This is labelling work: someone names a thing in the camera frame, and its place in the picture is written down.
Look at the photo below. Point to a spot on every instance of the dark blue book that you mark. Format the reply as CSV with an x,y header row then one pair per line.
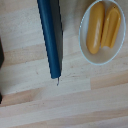
x,y
50,36

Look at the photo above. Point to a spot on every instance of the white round plate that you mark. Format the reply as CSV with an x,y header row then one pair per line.
x,y
87,55

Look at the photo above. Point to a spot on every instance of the yellow bread roll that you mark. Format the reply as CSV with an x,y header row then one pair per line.
x,y
95,28
111,26

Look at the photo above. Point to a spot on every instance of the black fabric storage box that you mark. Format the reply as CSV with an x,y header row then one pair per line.
x,y
1,53

